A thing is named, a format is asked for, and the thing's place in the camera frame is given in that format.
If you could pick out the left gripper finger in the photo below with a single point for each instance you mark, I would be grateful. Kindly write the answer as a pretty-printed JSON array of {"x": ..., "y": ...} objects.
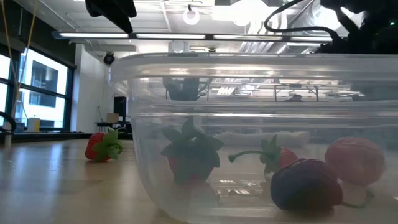
[{"x": 115, "y": 9}]

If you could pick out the pink toy peach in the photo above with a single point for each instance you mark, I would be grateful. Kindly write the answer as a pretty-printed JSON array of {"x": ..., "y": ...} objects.
[{"x": 354, "y": 158}]

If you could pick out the clear plastic tupperware container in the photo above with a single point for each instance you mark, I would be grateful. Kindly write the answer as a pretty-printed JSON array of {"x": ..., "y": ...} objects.
[{"x": 248, "y": 93}]

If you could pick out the red toy strawberry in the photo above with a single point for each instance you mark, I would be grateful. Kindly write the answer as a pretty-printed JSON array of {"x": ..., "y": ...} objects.
[
  {"x": 189, "y": 168},
  {"x": 286, "y": 157},
  {"x": 94, "y": 149}
]

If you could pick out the dark purple toy plum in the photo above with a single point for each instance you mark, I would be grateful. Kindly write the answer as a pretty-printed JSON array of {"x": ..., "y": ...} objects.
[{"x": 304, "y": 186}]

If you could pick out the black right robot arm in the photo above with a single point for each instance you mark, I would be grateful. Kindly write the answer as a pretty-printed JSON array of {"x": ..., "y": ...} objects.
[{"x": 382, "y": 12}]

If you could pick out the long ceiling light bar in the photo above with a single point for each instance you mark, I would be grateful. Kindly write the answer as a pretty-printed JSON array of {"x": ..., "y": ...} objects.
[{"x": 171, "y": 36}]

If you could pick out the round white ceiling lamp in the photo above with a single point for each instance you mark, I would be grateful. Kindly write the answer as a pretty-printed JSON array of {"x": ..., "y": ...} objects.
[{"x": 185, "y": 17}]

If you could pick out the person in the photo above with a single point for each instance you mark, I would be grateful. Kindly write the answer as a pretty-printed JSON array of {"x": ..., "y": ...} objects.
[{"x": 293, "y": 99}]

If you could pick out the pale cylindrical canister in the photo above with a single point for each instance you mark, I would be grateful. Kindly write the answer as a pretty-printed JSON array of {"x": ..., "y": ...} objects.
[{"x": 33, "y": 124}]

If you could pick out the black wall camera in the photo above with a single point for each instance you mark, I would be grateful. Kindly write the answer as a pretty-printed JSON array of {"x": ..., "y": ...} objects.
[{"x": 109, "y": 59}]

